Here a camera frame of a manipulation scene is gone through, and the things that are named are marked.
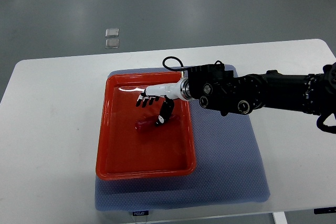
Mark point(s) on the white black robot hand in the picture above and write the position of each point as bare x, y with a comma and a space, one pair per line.
171, 92

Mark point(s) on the white table leg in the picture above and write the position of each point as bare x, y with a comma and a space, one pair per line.
279, 218

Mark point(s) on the upper floor socket plate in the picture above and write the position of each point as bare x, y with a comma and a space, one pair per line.
112, 32

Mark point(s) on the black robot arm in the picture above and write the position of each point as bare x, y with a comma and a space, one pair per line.
216, 88

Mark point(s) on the black table control label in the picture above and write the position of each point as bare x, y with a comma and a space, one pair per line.
140, 213

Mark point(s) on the red pepper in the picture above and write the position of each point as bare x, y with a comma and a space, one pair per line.
151, 122

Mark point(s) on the red plastic tray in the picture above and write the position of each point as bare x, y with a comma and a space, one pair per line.
124, 153

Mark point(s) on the blue grey mesh mat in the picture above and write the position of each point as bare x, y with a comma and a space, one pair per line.
229, 169

